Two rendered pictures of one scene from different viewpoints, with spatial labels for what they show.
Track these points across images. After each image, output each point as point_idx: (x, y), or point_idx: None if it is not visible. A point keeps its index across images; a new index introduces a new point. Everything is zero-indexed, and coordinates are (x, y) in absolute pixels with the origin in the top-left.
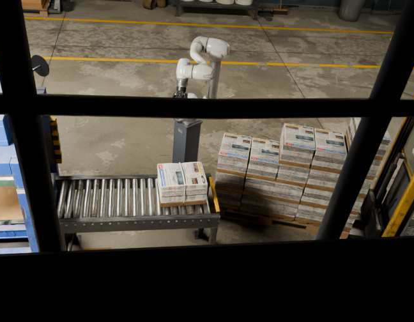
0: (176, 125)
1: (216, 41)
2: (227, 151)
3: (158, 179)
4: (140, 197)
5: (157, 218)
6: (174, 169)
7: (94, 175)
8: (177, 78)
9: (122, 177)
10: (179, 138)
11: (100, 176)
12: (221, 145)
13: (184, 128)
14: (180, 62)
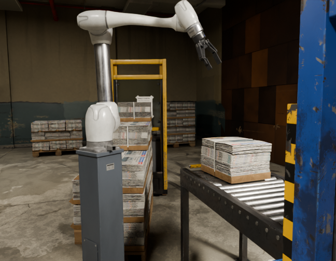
0: (100, 165)
1: None
2: (135, 161)
3: (236, 170)
4: (268, 190)
5: None
6: (231, 142)
7: (271, 226)
8: (198, 22)
9: (243, 204)
10: (109, 184)
11: (264, 220)
12: (124, 164)
13: (117, 156)
14: (189, 3)
